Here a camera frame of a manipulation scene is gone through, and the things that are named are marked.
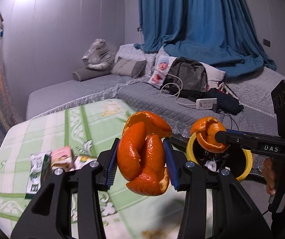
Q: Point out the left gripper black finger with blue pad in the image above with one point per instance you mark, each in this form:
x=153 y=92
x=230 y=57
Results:
x=216 y=205
x=48 y=214

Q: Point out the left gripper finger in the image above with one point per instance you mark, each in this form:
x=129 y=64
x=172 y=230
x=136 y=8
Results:
x=244 y=141
x=233 y=132

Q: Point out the small orange peel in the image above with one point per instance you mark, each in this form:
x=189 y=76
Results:
x=205 y=130

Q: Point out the white green small carton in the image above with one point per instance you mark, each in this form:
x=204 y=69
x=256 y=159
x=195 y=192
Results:
x=82 y=160

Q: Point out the large orange peel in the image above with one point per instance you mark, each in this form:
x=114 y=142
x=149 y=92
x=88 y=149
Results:
x=141 y=155

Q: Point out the yellow rimmed black trash bin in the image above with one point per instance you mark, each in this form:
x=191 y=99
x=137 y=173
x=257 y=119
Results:
x=238 y=161

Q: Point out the white trash in bin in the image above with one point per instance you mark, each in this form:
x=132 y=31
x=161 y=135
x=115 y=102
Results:
x=213 y=165

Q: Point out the person's right hand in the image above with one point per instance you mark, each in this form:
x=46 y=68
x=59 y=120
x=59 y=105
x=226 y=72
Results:
x=279 y=179

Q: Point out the dark navy folded cloth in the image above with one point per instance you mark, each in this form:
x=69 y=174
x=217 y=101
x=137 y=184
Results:
x=224 y=102

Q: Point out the grey quilted sofa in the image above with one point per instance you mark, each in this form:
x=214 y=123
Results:
x=254 y=93

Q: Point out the white power strip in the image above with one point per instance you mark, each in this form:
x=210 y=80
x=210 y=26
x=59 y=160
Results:
x=205 y=104

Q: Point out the green white milk pouch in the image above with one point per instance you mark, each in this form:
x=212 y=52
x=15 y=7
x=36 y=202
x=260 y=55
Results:
x=39 y=172

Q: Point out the pink tube with blue cap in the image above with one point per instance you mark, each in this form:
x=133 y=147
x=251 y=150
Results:
x=71 y=166

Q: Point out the pink small cardboard box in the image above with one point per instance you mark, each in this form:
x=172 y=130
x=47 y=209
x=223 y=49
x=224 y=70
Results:
x=60 y=158

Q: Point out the white cushion behind backpack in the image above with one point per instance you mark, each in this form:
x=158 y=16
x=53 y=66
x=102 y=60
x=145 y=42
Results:
x=215 y=77

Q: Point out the dark grey backpack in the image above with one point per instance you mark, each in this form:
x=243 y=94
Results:
x=187 y=78

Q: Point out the green white patterned table cover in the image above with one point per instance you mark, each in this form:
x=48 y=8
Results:
x=78 y=136

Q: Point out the baby photo cushion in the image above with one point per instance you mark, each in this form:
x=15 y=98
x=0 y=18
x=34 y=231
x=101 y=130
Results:
x=161 y=70

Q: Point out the blue curtain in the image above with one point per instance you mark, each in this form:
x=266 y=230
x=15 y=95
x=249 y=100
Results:
x=220 y=33

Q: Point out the grey square cushion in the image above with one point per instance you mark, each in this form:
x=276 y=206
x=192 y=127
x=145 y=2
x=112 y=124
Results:
x=128 y=67

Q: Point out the grey cylindrical bolster pillow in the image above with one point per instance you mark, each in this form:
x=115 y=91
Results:
x=87 y=74

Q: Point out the grey tiger plush toy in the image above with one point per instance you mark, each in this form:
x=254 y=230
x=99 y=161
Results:
x=100 y=55

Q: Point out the black wall socket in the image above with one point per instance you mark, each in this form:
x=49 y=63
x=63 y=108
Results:
x=266 y=43

